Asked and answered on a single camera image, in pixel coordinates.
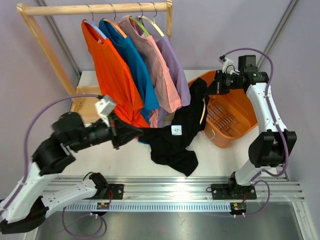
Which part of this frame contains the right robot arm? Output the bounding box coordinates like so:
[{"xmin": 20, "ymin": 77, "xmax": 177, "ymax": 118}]
[{"xmin": 207, "ymin": 55, "xmax": 297, "ymax": 200}]

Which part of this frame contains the cream hanger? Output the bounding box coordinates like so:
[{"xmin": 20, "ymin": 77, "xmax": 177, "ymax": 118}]
[{"xmin": 138, "ymin": 2, "xmax": 165, "ymax": 37}]

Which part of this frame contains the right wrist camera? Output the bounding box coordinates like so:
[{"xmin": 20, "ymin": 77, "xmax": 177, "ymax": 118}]
[{"xmin": 219, "ymin": 55, "xmax": 236, "ymax": 74}]

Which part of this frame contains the light blue hanger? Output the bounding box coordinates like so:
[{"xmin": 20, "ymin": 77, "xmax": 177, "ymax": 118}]
[{"xmin": 84, "ymin": 4, "xmax": 107, "ymax": 39}]

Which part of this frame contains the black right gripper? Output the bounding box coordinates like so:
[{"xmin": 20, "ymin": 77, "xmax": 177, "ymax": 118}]
[{"xmin": 204, "ymin": 70, "xmax": 243, "ymax": 96}]

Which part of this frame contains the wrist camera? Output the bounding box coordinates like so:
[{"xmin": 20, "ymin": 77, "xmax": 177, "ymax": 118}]
[
  {"xmin": 95, "ymin": 95, "xmax": 116, "ymax": 127},
  {"xmin": 219, "ymin": 55, "xmax": 236, "ymax": 74}
]

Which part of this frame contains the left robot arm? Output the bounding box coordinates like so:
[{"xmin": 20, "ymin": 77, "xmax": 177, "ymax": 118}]
[{"xmin": 0, "ymin": 112, "xmax": 143, "ymax": 235}]

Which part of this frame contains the purple t shirt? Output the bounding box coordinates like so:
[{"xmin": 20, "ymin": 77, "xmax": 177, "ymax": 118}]
[{"xmin": 145, "ymin": 18, "xmax": 191, "ymax": 128}]

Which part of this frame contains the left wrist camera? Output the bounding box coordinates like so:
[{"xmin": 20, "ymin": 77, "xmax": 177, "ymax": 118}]
[{"xmin": 95, "ymin": 95, "xmax": 116, "ymax": 127}]

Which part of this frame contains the orange plastic basket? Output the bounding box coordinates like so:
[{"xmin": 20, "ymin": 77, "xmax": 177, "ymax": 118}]
[{"xmin": 187, "ymin": 70, "xmax": 259, "ymax": 149}]

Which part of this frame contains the orange tan hanger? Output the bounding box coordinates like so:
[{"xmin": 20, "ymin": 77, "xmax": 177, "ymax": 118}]
[{"xmin": 103, "ymin": 3, "xmax": 128, "ymax": 38}]

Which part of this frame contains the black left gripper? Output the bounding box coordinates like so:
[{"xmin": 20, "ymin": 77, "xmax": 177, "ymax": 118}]
[{"xmin": 70, "ymin": 110, "xmax": 144, "ymax": 152}]

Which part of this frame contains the yellow hanger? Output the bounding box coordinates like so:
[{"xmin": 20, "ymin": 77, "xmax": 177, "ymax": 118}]
[{"xmin": 199, "ymin": 97, "xmax": 216, "ymax": 141}]

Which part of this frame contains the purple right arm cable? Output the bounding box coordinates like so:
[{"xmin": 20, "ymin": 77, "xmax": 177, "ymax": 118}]
[{"xmin": 219, "ymin": 47, "xmax": 291, "ymax": 218}]

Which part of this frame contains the pink t shirt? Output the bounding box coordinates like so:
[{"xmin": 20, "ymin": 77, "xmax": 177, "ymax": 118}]
[{"xmin": 118, "ymin": 15, "xmax": 182, "ymax": 128}]

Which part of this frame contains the aluminium frame rail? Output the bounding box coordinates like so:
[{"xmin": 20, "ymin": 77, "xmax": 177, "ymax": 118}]
[{"xmin": 23, "ymin": 174, "xmax": 313, "ymax": 240}]

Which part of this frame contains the green hanger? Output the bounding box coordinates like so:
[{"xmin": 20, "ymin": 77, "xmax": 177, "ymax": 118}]
[{"xmin": 129, "ymin": 2, "xmax": 150, "ymax": 37}]

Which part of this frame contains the black t shirt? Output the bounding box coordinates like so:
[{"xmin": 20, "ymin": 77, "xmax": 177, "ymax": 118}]
[{"xmin": 139, "ymin": 77, "xmax": 210, "ymax": 177}]

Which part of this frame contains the wooden clothes rack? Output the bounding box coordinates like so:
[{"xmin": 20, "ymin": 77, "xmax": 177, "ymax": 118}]
[{"xmin": 16, "ymin": 0, "xmax": 173, "ymax": 121}]

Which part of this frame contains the blue t shirt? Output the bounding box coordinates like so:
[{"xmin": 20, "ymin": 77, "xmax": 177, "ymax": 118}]
[{"xmin": 98, "ymin": 17, "xmax": 161, "ymax": 146}]

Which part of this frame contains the orange t shirt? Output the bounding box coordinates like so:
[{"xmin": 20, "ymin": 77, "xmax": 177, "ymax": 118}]
[{"xmin": 81, "ymin": 20, "xmax": 149, "ymax": 128}]

